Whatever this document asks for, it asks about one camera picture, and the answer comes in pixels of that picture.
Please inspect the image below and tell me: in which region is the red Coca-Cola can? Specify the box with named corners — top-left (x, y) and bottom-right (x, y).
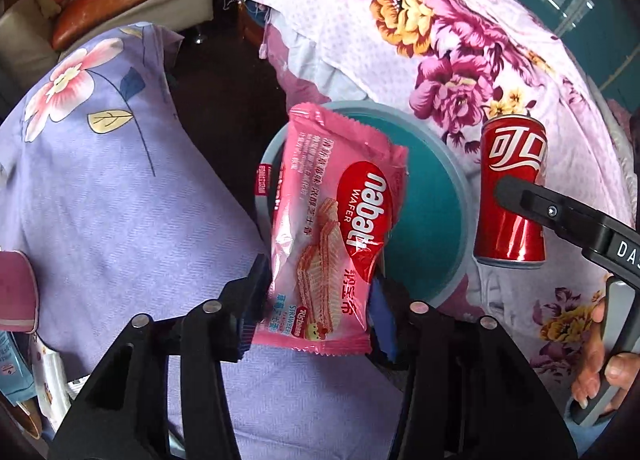
top-left (474, 115), bottom-right (547, 269)

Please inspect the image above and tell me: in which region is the pink wafer snack packet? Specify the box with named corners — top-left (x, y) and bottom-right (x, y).
top-left (255, 103), bottom-right (409, 356)

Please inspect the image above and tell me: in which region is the person right hand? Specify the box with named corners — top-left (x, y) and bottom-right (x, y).
top-left (572, 299), bottom-right (640, 414)

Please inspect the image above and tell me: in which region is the white foil sachet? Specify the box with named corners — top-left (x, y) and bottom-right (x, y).
top-left (29, 333), bottom-right (72, 432)

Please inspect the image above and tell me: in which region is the blue milk carton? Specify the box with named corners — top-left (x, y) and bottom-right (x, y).
top-left (0, 331), bottom-right (36, 406)

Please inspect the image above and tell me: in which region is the purple floral bed sheet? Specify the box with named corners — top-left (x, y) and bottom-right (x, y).
top-left (1, 23), bottom-right (402, 459)

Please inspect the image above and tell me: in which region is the beige sofa orange cushion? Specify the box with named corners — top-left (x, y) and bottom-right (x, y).
top-left (1, 0), bottom-right (214, 91)

